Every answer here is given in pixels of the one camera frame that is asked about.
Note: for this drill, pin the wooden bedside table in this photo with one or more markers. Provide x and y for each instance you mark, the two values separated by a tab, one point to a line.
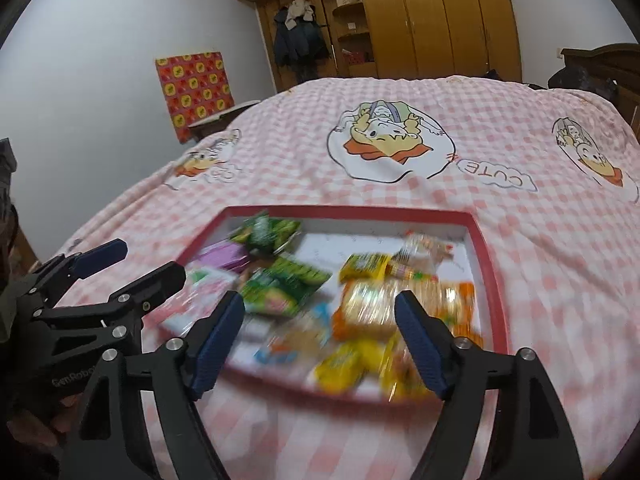
215	120

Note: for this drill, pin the purple tin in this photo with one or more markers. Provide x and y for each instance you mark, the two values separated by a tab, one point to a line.
220	257

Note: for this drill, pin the pink checked printed blanket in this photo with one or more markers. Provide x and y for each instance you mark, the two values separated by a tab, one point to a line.
500	125

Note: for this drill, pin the black cloth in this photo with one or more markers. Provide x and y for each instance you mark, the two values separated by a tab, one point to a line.
580	80

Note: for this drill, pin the wooden wardrobe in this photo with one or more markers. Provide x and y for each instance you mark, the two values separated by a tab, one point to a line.
440	20

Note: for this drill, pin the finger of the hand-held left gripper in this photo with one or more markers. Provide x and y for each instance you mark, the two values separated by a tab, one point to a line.
100	255
155	282

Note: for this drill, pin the person's left hand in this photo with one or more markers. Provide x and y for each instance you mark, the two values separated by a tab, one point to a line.
60	410

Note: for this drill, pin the red basket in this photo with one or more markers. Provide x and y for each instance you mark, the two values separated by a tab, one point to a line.
360	56

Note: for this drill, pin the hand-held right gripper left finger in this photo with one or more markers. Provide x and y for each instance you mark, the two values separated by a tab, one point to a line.
220	340

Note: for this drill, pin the white drink pouch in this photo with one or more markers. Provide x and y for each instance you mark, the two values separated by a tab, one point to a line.
200	290

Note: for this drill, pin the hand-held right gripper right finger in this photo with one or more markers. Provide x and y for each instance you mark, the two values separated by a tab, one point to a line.
420	345

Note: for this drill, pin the beige hanging cloth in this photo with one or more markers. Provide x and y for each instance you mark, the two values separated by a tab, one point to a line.
299	12

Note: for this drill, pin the green pea packet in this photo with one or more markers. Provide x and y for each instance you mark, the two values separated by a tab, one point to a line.
265	232
280	285

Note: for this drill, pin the red cardboard box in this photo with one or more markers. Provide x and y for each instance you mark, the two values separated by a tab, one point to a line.
492	285

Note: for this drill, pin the orange biscuit packet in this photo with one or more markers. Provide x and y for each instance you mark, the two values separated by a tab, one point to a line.
365	310

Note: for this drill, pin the dark hanging jackets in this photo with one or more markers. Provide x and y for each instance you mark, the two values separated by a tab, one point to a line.
300	50

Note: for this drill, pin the dark wooden headboard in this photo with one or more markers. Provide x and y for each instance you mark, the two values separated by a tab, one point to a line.
615	60

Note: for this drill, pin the clear blue-edged gummy packet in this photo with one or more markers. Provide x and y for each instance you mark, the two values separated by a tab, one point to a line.
295	340

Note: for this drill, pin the red yellow patterned wall cloth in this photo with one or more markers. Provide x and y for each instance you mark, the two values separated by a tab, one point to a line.
195	95

